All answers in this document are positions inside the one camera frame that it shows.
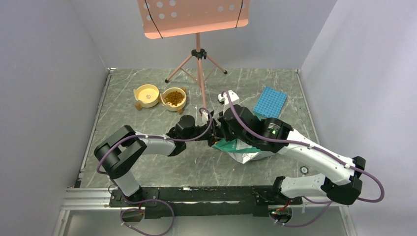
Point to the cream pet bowl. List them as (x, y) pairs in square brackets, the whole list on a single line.
[(146, 96), (179, 108)]

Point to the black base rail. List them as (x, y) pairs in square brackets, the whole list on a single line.
[(158, 202)]

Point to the left cream pet bowl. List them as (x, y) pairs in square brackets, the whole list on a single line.
[(146, 96)]

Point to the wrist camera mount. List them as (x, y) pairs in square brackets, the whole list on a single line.
[(228, 99), (206, 115)]

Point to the small round table marker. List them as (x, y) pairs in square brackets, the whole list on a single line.
[(304, 170)]

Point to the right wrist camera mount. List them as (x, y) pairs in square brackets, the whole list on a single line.
[(228, 99)]

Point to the green pet food bag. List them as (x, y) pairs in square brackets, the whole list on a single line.
[(240, 151)]

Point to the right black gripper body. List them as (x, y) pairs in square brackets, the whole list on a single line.
[(229, 133)]

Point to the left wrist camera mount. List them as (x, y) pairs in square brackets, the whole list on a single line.
[(206, 115)]

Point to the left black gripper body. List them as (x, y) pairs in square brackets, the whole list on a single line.
[(210, 135)]

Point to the blue studded building plate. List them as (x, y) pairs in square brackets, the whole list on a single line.
[(270, 103)]

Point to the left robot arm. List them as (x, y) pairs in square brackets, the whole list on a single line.
[(119, 152)]

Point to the wooden bowl stand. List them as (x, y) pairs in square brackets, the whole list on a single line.
[(172, 99)]

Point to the brown pet food kibble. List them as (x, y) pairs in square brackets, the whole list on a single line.
[(174, 98)]

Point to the right cream pet bowl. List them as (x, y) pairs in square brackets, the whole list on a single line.
[(179, 108)]

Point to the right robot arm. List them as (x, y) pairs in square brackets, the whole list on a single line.
[(336, 178)]

